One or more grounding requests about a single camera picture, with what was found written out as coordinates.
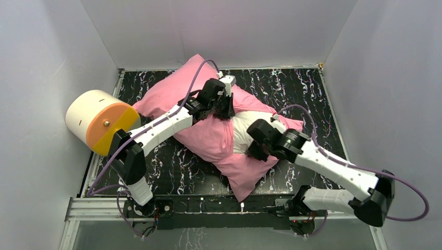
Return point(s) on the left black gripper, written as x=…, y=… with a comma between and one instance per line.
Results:
x=225, y=105

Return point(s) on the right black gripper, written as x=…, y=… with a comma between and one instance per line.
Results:
x=253, y=151

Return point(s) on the pink pillowcase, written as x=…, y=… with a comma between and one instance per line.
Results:
x=220, y=142

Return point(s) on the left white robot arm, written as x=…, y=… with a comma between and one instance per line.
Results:
x=128, y=150

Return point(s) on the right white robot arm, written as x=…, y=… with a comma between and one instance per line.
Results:
x=366, y=196

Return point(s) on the white orange yellow cylinder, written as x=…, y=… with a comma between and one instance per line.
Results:
x=95, y=116

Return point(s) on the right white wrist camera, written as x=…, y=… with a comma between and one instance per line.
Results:
x=276, y=119

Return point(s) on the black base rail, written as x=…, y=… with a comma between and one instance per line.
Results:
x=223, y=211

